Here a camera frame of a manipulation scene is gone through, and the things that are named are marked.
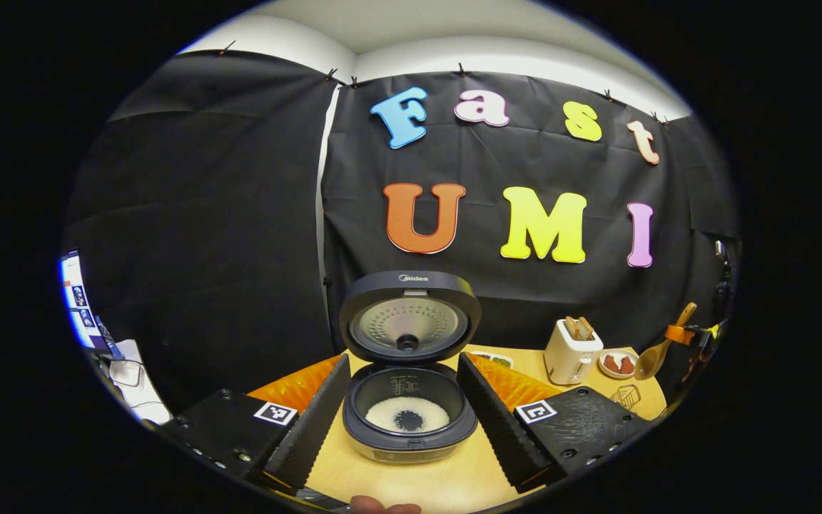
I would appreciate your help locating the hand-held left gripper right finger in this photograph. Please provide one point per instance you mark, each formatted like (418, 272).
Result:
(496, 428)

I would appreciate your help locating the brown meat piece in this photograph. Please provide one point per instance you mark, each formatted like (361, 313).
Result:
(626, 365)
(611, 364)

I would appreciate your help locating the wooden spoon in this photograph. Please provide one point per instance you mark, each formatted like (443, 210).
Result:
(650, 360)

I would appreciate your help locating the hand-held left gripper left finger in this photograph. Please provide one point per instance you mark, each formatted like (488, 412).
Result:
(315, 428)

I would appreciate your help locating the black backdrop cloth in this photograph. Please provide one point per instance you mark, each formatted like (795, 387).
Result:
(225, 228)

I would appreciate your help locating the dark grey rice cooker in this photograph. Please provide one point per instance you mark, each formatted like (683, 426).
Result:
(407, 314)

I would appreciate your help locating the white toaster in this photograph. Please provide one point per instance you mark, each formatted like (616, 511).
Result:
(568, 360)

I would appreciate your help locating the white side desk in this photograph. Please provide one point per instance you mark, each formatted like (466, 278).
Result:
(147, 400)

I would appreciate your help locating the computer monitor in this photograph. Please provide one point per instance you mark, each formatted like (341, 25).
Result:
(79, 300)

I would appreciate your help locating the brown toast slice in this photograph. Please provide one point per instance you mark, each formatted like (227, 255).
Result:
(572, 328)
(586, 327)

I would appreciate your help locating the white divided bean dish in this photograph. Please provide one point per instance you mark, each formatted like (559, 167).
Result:
(493, 359)

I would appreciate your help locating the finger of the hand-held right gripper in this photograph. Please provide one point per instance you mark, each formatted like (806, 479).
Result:
(678, 334)

